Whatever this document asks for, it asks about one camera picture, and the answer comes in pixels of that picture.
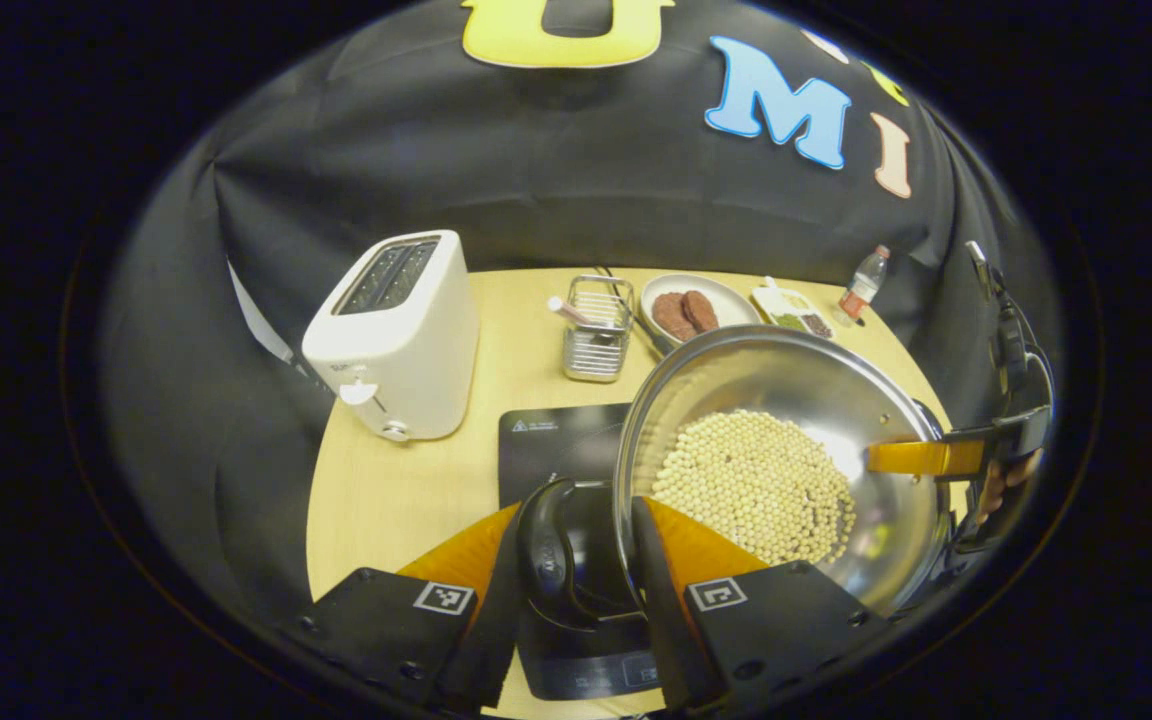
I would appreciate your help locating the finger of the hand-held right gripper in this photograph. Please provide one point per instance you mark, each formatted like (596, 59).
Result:
(921, 458)

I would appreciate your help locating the white divided dish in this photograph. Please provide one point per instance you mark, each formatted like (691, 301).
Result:
(781, 300)

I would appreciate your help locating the dark red beans portion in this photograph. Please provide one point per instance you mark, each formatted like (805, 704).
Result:
(818, 326)

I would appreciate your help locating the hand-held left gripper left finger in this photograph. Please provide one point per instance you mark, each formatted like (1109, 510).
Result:
(498, 630)

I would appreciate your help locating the white oval plate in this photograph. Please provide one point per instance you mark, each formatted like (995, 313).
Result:
(738, 300)

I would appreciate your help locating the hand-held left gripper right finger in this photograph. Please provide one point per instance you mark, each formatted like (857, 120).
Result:
(661, 620)

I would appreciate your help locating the plastic water bottle red label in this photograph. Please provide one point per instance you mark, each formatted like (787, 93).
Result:
(861, 290)

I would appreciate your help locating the white toaster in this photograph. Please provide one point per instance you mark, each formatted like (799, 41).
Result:
(406, 350)

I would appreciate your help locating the brown meat patty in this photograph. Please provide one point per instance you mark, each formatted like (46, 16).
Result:
(702, 310)
(673, 317)

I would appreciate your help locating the black induction cooktop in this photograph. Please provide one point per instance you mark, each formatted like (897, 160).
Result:
(556, 440)

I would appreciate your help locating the green mung beans portion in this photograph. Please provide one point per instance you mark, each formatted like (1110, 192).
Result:
(789, 321)

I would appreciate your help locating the heap of soybeans in pot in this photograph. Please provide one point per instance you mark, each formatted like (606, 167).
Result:
(756, 480)

